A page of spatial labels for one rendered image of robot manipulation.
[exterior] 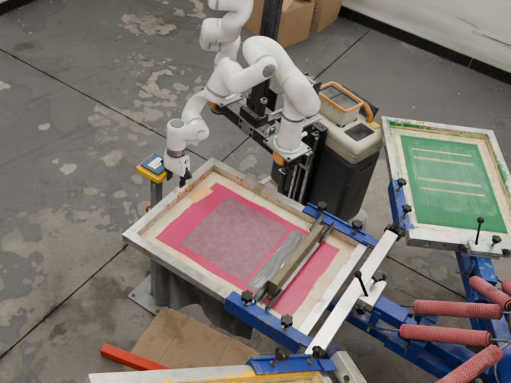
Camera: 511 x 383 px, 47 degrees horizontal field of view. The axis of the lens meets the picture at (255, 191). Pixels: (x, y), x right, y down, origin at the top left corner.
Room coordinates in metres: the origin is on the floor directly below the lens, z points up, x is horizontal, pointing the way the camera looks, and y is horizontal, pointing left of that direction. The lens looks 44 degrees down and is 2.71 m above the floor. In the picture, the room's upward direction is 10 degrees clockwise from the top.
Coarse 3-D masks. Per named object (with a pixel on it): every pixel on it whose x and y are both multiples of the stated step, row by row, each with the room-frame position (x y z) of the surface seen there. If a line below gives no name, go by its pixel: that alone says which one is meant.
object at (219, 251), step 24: (192, 216) 1.62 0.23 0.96; (168, 240) 1.47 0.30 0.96; (192, 240) 1.49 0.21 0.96; (216, 240) 1.51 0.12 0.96; (240, 240) 1.53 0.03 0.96; (216, 264) 1.39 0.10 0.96; (240, 264) 1.41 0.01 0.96; (240, 288) 1.30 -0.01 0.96; (288, 288) 1.34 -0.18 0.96; (288, 312) 1.23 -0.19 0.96
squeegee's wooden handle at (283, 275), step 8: (312, 232) 1.54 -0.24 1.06; (320, 232) 1.56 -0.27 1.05; (304, 240) 1.49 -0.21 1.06; (312, 240) 1.50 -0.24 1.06; (304, 248) 1.45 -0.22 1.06; (296, 256) 1.41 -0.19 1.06; (304, 256) 1.46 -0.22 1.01; (288, 264) 1.36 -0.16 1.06; (296, 264) 1.39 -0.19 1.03; (280, 272) 1.32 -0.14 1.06; (288, 272) 1.34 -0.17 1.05; (272, 280) 1.28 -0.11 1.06; (280, 280) 1.29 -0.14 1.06; (272, 288) 1.27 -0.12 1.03; (280, 288) 1.30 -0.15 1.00; (272, 296) 1.27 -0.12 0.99
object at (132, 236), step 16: (208, 160) 1.93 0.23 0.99; (192, 176) 1.81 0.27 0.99; (224, 176) 1.88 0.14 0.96; (240, 176) 1.86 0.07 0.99; (176, 192) 1.70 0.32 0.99; (256, 192) 1.81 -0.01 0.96; (272, 192) 1.79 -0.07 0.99; (160, 208) 1.60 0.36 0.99; (288, 208) 1.74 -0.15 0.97; (144, 224) 1.50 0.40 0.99; (128, 240) 1.42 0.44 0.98; (144, 240) 1.42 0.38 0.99; (352, 240) 1.61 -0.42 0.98; (160, 256) 1.36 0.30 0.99; (352, 256) 1.52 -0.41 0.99; (176, 272) 1.32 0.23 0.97; (192, 272) 1.31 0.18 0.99; (208, 288) 1.25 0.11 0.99; (224, 288) 1.26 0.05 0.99; (336, 288) 1.35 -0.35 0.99; (320, 304) 1.27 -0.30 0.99; (304, 320) 1.19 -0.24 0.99
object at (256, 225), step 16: (224, 192) 1.78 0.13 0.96; (192, 208) 1.66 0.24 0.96; (208, 208) 1.67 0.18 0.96; (224, 208) 1.69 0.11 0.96; (240, 208) 1.70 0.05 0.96; (256, 208) 1.72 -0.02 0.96; (224, 224) 1.60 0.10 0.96; (240, 224) 1.62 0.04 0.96; (256, 224) 1.63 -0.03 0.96; (272, 224) 1.64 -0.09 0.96; (288, 224) 1.66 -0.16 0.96; (256, 240) 1.54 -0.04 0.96; (272, 240) 1.56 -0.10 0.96; (320, 256) 1.52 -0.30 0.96; (304, 272) 1.43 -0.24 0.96; (320, 272) 1.44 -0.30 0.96
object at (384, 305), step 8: (376, 304) 1.27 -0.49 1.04; (384, 304) 1.28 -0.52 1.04; (392, 304) 1.28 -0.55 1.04; (384, 312) 1.24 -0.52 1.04; (392, 312) 1.25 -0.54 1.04; (400, 312) 1.25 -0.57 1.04; (408, 312) 1.26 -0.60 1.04; (384, 320) 1.24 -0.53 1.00; (392, 320) 1.23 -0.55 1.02; (400, 320) 1.22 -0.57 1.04
